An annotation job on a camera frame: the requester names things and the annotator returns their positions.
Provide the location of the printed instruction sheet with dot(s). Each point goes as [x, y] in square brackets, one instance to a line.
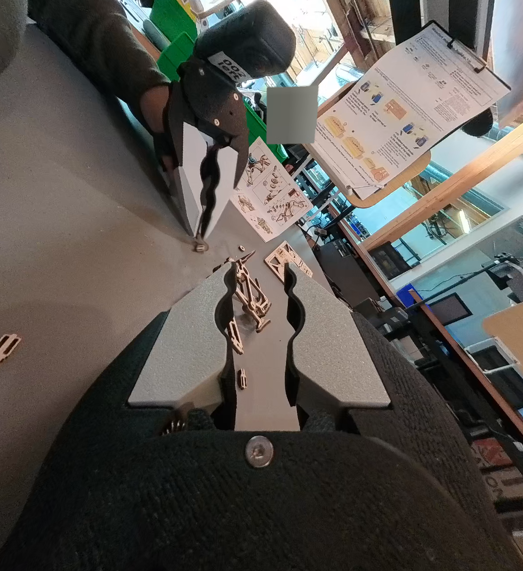
[399, 111]

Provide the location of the small wooden pin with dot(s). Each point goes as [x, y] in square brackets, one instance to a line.
[242, 379]
[0, 352]

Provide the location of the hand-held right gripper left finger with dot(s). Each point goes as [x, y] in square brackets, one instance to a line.
[181, 361]

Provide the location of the black tripod stand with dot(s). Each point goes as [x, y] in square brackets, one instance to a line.
[466, 276]

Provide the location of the person's left hand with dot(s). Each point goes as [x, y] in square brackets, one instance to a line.
[154, 107]

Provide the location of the person's left forearm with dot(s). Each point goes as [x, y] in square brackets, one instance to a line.
[101, 40]

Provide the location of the desk with brown edge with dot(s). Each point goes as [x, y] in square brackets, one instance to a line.
[475, 370]

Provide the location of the wooden parts sheet slotted strips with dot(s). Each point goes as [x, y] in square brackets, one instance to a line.
[279, 258]

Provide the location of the black flat box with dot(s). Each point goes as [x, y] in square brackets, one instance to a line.
[346, 272]

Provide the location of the grey power adapter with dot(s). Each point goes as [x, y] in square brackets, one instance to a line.
[381, 314]

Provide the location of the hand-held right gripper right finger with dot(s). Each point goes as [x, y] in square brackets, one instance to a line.
[341, 361]

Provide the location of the tan rounded board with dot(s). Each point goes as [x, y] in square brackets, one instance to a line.
[520, 339]

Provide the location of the brown cardboard boxes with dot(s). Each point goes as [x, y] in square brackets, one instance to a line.
[502, 473]

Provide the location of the wooden support post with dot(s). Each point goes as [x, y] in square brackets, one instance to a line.
[466, 174]

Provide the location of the wooden clipboard stand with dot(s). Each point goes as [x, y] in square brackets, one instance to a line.
[377, 200]

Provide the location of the wooden model frame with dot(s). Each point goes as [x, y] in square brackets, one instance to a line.
[252, 299]

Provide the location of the large green plastic bin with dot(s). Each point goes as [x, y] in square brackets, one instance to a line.
[172, 18]

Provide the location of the blue plastic bin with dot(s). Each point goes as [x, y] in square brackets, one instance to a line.
[408, 296]

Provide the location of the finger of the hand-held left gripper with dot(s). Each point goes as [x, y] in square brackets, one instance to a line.
[225, 178]
[190, 169]

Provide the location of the wooden link piece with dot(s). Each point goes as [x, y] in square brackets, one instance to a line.
[200, 246]

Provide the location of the silver air duct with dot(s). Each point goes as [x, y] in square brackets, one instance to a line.
[520, 142]

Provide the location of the dark monitor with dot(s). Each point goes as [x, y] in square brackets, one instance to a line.
[447, 308]

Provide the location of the assembly instruction booklet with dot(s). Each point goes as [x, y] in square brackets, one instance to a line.
[270, 192]

